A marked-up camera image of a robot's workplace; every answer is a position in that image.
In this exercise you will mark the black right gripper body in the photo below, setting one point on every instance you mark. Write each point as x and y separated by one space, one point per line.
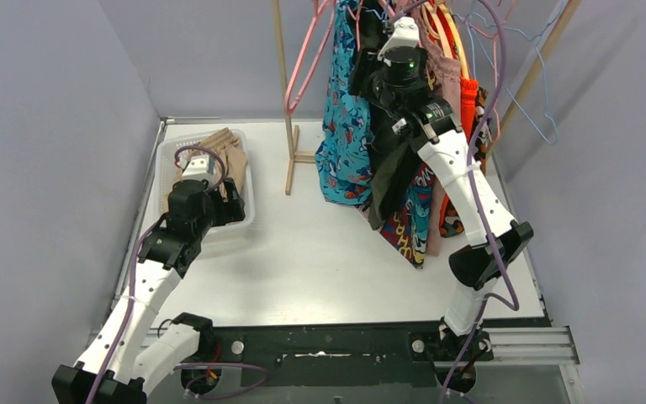
368 80

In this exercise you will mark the turquoise shark print shorts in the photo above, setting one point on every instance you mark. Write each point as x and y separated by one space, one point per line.
342 159

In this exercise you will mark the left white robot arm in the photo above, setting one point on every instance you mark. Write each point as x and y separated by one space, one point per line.
115 368

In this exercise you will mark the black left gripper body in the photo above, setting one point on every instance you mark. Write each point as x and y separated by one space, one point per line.
230 202

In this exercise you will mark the orange red shorts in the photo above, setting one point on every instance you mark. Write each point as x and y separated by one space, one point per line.
468 85

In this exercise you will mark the beige shorts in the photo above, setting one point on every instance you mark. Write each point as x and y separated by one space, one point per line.
226 145

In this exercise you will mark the pink plastic hanger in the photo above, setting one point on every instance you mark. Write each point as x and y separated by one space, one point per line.
315 40

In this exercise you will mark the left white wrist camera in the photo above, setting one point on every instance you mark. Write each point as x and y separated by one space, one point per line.
203 168

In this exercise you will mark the empty pink wire hanger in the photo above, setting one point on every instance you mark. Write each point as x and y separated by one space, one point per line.
484 38

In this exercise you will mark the white perforated plastic basket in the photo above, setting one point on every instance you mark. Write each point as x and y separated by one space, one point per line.
216 234

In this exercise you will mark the olive green shorts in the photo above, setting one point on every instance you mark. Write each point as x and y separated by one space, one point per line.
393 165

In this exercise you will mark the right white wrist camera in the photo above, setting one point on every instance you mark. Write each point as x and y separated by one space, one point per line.
402 31

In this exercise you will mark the dusty pink shorts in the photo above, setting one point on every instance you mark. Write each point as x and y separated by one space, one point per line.
446 82

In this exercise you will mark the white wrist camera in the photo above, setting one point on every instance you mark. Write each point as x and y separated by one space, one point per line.
402 31
203 168

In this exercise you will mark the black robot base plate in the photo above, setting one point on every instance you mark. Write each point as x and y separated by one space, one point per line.
420 354

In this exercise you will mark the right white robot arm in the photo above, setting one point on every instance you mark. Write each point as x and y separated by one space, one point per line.
418 138

